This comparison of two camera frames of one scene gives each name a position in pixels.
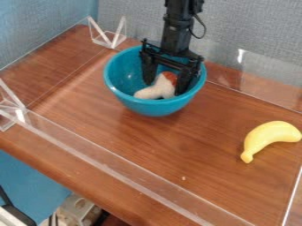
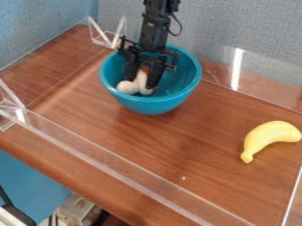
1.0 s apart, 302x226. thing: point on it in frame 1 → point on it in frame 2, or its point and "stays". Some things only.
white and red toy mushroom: (161, 89) → (136, 86)
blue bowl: (125, 80) stays
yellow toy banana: (270, 132) stays
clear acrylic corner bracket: (106, 38) stays
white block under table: (74, 212) stays
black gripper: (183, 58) → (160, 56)
